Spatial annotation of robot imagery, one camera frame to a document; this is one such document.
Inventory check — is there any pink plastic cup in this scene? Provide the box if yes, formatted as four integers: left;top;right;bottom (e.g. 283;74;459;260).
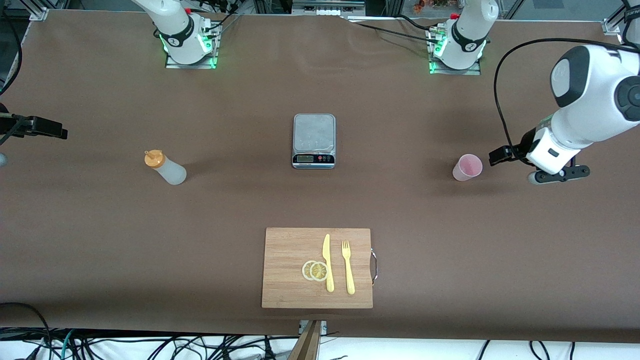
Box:
452;154;484;182

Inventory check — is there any squeeze bottle with orange cap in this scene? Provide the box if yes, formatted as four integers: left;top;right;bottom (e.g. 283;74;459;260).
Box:
144;149;187;186

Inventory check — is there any brown table cover mat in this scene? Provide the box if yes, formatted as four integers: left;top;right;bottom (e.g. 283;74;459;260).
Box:
0;9;640;344

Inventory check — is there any silver digital kitchen scale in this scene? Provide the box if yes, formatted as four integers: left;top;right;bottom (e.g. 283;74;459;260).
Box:
292;113;336;170

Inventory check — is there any yellow plastic fork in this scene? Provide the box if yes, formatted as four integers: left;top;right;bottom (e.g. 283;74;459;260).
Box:
341;240;356;295

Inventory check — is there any yellow plastic knife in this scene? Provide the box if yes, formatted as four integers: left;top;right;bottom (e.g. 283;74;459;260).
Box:
322;233;335;293

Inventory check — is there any wooden cutting board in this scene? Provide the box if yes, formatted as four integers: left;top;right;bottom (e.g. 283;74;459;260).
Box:
261;227;379;309

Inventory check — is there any wooden support beam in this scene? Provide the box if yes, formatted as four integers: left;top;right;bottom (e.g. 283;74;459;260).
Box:
287;320;323;360

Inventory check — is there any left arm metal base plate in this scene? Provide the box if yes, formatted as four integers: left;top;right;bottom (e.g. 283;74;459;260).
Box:
429;27;482;76

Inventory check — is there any aluminium frame corner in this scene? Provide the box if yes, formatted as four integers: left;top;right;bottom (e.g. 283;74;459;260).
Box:
602;0;626;36
20;0;51;22

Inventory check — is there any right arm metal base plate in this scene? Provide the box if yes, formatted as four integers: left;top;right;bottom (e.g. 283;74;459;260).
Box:
165;22;221;70

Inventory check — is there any black cable across mat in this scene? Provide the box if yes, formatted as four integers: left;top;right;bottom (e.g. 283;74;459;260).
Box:
345;15;443;46

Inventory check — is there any black looped floor cable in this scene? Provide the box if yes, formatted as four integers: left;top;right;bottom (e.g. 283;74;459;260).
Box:
0;302;51;360

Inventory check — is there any teal cable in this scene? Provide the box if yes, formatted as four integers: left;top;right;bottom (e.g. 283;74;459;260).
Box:
59;329;76;360

